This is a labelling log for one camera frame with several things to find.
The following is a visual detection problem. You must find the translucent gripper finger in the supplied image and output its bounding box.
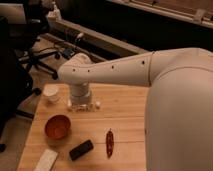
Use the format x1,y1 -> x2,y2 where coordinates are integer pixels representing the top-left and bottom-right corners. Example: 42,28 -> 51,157
86,101 -> 101,111
67,105 -> 80,111

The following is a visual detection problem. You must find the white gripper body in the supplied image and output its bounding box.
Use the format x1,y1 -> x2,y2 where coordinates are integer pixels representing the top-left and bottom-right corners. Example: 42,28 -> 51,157
70,83 -> 92,105

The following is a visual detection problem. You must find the white ceramic cup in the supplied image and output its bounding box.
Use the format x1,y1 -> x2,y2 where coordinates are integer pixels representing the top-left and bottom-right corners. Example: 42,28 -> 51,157
43,85 -> 59,103

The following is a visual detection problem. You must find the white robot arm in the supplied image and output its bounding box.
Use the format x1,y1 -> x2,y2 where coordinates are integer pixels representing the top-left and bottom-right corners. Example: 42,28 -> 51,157
58,48 -> 213,171

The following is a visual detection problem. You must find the red ceramic bowl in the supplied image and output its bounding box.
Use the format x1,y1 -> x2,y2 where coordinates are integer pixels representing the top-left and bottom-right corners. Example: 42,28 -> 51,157
44,115 -> 71,140

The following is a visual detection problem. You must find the red chili pepper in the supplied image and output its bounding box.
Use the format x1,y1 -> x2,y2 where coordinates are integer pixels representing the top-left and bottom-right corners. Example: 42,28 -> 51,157
106,129 -> 114,158

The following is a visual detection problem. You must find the black remote control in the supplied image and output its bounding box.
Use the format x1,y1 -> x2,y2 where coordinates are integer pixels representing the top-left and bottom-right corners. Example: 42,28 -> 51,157
69,140 -> 94,161

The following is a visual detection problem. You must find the white remote control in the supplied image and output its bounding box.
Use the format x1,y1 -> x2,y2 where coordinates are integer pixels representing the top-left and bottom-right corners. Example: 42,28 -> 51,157
34,149 -> 58,171

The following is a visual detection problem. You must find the black office chair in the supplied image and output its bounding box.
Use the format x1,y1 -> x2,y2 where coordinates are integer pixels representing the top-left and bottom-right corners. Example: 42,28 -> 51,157
13,0 -> 63,81

